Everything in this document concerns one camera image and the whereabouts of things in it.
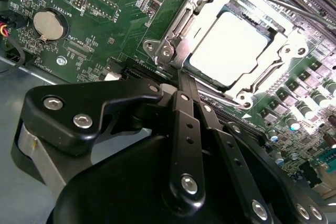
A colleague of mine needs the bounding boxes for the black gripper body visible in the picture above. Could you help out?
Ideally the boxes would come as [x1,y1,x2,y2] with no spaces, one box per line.
[46,134,245,224]

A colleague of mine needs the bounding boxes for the silver CPU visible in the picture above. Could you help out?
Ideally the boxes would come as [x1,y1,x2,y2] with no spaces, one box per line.
[183,11,274,88]

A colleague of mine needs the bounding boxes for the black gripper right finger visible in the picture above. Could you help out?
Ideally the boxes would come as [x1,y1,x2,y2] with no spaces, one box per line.
[188,73,329,224]

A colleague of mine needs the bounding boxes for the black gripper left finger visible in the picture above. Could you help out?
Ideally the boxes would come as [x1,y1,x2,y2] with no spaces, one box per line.
[10,70,206,209]

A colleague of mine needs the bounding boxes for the metal socket cover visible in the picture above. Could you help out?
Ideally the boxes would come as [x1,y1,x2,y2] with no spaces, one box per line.
[154,0,310,104]

